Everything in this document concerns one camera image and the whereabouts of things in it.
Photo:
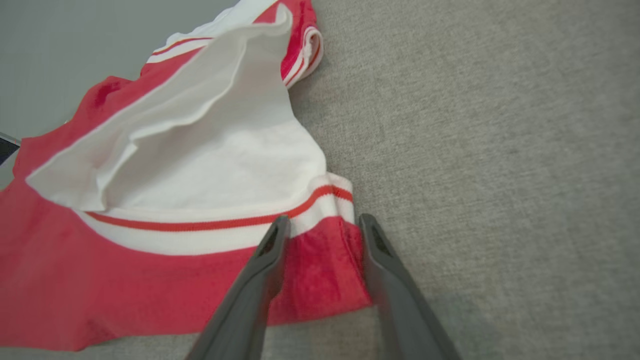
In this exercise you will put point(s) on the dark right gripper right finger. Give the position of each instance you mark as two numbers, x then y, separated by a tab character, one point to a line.
405	320

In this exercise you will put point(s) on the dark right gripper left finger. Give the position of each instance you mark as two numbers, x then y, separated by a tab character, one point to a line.
240	315

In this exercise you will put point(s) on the red white basketball jersey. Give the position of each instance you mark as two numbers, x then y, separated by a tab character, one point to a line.
150	280

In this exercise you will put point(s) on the grey metal side frame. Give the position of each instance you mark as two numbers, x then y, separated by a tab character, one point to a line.
7	149

